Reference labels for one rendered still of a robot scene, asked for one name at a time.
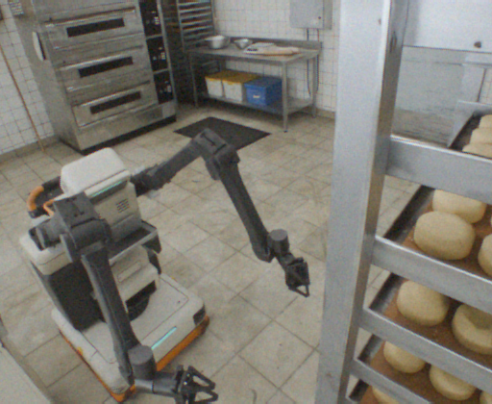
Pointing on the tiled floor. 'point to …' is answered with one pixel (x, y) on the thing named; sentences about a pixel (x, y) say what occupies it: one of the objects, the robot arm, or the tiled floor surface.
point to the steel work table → (265, 63)
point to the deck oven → (99, 68)
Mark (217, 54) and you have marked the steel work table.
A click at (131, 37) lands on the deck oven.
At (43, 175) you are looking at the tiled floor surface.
